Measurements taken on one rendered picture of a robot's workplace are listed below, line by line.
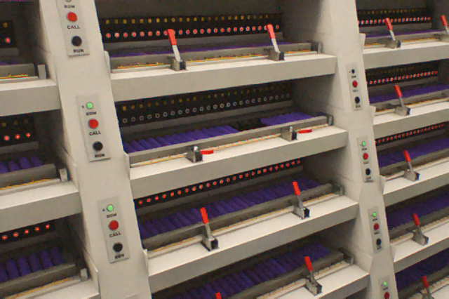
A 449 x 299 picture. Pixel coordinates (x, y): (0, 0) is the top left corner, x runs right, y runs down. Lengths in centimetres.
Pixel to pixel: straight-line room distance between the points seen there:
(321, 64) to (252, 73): 22
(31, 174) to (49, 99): 15
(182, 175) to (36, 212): 29
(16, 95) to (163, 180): 31
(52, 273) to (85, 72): 39
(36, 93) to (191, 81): 31
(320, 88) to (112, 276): 74
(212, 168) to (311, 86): 46
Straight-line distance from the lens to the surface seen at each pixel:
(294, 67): 109
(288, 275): 117
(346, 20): 124
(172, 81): 91
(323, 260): 124
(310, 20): 126
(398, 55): 138
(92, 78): 86
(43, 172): 89
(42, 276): 91
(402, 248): 141
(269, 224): 106
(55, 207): 84
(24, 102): 84
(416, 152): 158
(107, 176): 85
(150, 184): 88
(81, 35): 87
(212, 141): 98
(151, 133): 104
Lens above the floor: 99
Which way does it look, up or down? 5 degrees down
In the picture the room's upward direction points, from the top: 10 degrees counter-clockwise
